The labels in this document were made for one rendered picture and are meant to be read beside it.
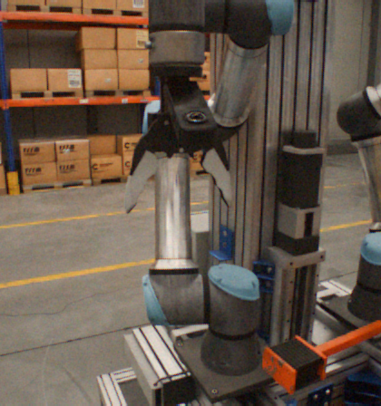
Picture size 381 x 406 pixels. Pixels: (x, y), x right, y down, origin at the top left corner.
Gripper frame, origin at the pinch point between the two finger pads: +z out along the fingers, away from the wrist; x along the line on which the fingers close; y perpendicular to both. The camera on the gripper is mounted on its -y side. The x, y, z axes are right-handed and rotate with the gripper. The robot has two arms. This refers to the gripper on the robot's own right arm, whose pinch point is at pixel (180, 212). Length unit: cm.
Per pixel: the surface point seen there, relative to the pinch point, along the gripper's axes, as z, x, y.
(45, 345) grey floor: 150, 55, 193
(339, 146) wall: 128, -662, 941
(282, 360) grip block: 29.6, -18.9, 1.2
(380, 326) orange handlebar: 31, -46, 8
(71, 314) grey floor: 150, 40, 233
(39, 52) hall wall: -99, 115, 804
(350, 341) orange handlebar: 31.5, -36.2, 5.2
